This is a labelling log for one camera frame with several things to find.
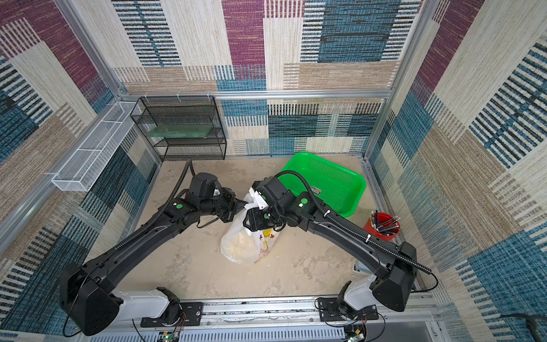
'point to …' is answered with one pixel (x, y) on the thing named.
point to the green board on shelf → (187, 130)
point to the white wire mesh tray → (79, 172)
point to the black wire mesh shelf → (181, 110)
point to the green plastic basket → (340, 189)
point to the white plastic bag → (242, 246)
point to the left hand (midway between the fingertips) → (252, 200)
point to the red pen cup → (382, 226)
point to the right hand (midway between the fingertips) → (254, 225)
